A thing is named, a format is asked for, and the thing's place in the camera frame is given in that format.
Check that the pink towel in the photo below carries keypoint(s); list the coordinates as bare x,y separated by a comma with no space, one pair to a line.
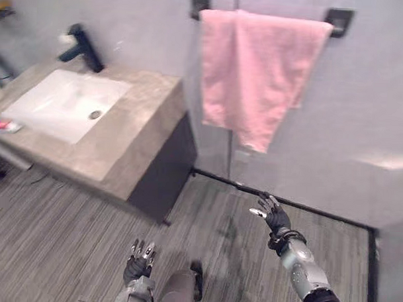
250,76

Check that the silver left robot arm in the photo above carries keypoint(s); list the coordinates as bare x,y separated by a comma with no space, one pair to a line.
135,292

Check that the black towel bar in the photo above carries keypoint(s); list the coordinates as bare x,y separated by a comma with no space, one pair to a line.
340,20

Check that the grey stone vanity cabinet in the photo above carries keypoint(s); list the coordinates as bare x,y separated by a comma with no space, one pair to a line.
161,176

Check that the black faucet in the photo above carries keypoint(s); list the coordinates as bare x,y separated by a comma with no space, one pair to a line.
89,51

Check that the white table leg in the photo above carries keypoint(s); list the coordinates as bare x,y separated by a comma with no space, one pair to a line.
12,156

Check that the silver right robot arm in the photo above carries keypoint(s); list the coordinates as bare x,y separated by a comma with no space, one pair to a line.
303,267

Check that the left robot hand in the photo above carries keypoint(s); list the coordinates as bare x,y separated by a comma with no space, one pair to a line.
138,268

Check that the blue red toothpaste tube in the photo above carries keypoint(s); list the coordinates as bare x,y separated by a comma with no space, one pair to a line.
5,126

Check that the metal sink drain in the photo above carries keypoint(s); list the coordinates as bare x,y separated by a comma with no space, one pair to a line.
95,114

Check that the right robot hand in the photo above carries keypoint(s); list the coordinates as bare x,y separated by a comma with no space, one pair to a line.
278,220

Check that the white sink basin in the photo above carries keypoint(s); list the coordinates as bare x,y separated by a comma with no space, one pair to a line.
64,100

